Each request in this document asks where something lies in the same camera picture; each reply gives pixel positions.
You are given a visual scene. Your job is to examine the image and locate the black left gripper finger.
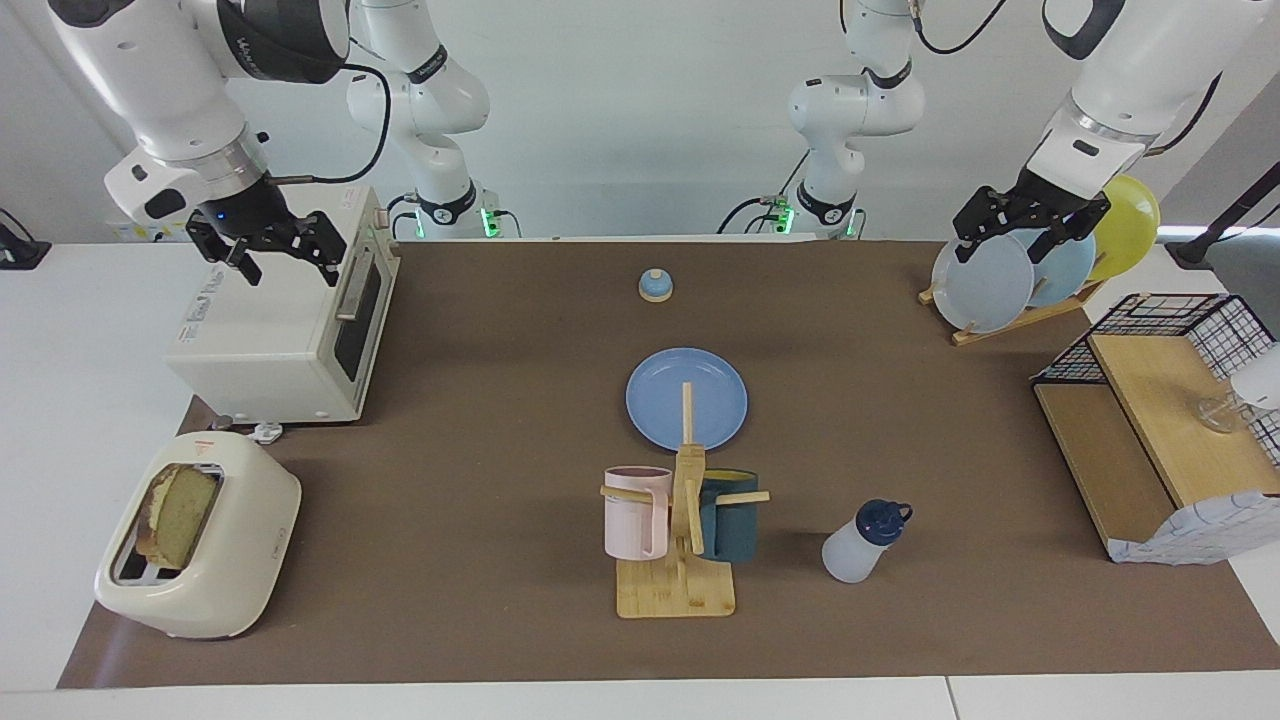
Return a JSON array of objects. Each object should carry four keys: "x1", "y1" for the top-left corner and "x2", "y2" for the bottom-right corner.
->
[
  {"x1": 1030, "y1": 198, "x2": 1111, "y2": 264},
  {"x1": 952, "y1": 187, "x2": 1013, "y2": 264}
]

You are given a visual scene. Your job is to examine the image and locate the toasted bread slice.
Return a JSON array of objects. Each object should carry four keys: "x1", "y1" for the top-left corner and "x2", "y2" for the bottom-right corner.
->
[{"x1": 135, "y1": 465, "x2": 221, "y2": 571}]

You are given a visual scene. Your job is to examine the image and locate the white bottle with blue cap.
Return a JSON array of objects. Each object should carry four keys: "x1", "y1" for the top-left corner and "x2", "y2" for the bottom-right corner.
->
[{"x1": 822, "y1": 499, "x2": 914, "y2": 584}]

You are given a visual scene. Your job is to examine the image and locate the light blue plate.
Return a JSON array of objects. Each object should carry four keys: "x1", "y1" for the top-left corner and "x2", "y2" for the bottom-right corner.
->
[{"x1": 1010, "y1": 228, "x2": 1097, "y2": 309}]

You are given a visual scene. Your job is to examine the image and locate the yellow plate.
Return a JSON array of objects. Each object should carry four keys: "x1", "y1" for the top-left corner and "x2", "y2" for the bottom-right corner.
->
[{"x1": 1085, "y1": 174, "x2": 1161, "y2": 283}]

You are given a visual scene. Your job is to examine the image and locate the grey plate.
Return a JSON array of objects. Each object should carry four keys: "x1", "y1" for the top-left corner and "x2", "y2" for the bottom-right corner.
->
[{"x1": 931, "y1": 232, "x2": 1035, "y2": 334}]

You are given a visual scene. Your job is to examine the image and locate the wooden plate rack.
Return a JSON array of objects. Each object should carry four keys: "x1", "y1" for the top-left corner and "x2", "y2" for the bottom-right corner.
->
[{"x1": 918, "y1": 278, "x2": 1106, "y2": 347}]

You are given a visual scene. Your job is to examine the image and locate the blue round plate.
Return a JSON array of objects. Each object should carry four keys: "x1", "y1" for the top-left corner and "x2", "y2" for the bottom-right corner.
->
[{"x1": 626, "y1": 348, "x2": 749, "y2": 452}]

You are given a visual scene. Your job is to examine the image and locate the white toaster oven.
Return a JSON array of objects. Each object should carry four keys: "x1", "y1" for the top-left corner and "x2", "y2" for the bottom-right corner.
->
[{"x1": 165, "y1": 185, "x2": 401, "y2": 424}]

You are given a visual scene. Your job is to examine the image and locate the white box with labels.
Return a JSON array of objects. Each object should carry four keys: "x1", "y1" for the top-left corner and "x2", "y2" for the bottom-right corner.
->
[{"x1": 107, "y1": 218, "x2": 196, "y2": 244}]

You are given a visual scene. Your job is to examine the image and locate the black stand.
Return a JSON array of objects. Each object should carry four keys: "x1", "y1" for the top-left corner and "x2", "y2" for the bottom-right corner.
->
[{"x1": 1165, "y1": 160, "x2": 1280, "y2": 271}]

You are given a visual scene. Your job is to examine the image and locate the brown table mat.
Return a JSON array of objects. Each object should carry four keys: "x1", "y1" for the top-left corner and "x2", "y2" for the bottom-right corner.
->
[{"x1": 57, "y1": 240, "x2": 1280, "y2": 689}]

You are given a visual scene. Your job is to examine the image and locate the clear glass cup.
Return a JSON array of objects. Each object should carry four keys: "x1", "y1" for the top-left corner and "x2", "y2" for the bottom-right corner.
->
[{"x1": 1197, "y1": 392, "x2": 1244, "y2": 434}]

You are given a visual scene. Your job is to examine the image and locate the cream two-slot toaster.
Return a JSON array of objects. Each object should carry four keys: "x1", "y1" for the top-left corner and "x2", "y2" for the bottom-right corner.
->
[{"x1": 95, "y1": 432, "x2": 302, "y2": 641}]

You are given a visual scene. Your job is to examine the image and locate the teal mug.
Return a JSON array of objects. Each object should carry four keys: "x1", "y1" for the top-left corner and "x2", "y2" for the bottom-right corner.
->
[{"x1": 697, "y1": 469, "x2": 760, "y2": 562}]

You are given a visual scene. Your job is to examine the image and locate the pink mug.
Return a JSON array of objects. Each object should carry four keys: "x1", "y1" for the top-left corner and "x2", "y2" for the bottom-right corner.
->
[{"x1": 603, "y1": 466, "x2": 673, "y2": 561}]

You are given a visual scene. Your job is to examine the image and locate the wooden mug tree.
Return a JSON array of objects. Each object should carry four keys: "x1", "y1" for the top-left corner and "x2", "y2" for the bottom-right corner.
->
[{"x1": 600, "y1": 382, "x2": 771, "y2": 619}]

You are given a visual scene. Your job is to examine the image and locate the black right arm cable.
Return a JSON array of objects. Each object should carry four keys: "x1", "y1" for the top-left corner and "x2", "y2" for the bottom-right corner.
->
[{"x1": 270, "y1": 62, "x2": 391, "y2": 186}]

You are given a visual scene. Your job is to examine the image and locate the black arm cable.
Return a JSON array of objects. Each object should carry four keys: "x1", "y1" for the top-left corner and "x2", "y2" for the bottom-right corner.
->
[
  {"x1": 270, "y1": 62, "x2": 391, "y2": 186},
  {"x1": 908, "y1": 0, "x2": 1223, "y2": 158}
]

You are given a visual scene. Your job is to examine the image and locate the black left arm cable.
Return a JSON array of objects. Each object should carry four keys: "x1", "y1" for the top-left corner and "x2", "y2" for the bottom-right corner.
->
[{"x1": 908, "y1": 0, "x2": 1223, "y2": 158}]

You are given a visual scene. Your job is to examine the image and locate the black right base cables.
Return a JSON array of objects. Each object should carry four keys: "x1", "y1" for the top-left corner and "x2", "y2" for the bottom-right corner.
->
[{"x1": 385, "y1": 190, "x2": 523, "y2": 241}]

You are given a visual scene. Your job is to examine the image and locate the black base cables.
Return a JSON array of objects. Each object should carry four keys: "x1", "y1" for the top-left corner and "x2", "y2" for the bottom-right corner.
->
[
  {"x1": 385, "y1": 190, "x2": 523, "y2": 241},
  {"x1": 715, "y1": 150, "x2": 803, "y2": 236}
]

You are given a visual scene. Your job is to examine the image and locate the wooden shelf with wire basket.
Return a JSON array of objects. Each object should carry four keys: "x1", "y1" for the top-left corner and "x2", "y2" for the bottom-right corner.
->
[{"x1": 1031, "y1": 293, "x2": 1280, "y2": 561}]

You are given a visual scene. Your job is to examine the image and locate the black device with cable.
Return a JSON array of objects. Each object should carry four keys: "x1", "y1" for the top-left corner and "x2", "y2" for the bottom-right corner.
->
[{"x1": 0, "y1": 207, "x2": 51, "y2": 271}]

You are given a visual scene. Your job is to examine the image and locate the black left base cables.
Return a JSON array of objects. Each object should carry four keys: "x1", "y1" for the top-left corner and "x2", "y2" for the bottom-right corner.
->
[{"x1": 715, "y1": 150, "x2": 803, "y2": 236}]

